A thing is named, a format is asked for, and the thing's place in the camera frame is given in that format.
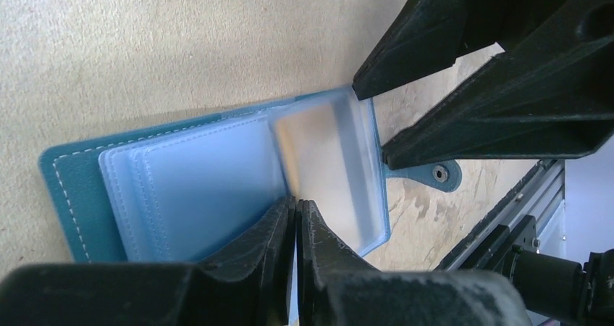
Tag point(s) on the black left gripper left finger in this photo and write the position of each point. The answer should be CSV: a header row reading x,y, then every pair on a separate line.
x,y
247,282

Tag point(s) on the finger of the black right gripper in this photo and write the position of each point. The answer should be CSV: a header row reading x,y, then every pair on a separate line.
x,y
429,35
548,95

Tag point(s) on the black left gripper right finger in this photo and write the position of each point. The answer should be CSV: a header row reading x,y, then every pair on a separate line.
x,y
338,287

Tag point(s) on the aluminium frame rail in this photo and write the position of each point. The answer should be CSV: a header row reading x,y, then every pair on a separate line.
x,y
517,219

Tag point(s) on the blue leather card holder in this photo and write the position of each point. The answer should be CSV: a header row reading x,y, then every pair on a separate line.
x,y
181,191

